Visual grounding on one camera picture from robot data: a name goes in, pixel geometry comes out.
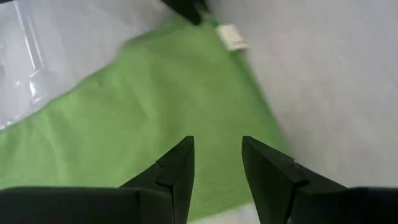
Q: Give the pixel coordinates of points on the green towel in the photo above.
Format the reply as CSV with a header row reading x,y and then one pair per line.
x,y
155,93

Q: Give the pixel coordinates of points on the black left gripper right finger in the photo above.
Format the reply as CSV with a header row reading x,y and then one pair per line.
x,y
295,202

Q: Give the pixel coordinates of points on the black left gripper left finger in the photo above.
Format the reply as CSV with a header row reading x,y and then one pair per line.
x,y
124,205

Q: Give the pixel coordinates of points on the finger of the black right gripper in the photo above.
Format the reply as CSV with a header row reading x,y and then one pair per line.
x,y
189,9

